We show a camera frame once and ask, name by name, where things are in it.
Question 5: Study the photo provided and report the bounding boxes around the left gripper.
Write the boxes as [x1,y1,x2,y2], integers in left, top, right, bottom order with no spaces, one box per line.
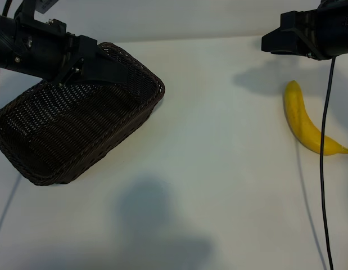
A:
[13,17,129,87]

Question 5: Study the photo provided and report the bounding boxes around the dark brown wicker basket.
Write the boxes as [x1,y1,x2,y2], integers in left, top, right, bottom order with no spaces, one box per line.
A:
[0,42,166,186]

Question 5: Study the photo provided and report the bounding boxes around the yellow banana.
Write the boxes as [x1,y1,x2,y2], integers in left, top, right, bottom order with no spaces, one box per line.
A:
[284,80,348,156]

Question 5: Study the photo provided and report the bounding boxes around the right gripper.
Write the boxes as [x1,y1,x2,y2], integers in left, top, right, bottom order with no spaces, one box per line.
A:
[261,7,348,60]

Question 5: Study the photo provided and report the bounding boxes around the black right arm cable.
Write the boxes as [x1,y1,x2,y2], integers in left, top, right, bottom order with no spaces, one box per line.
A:
[319,55,337,270]

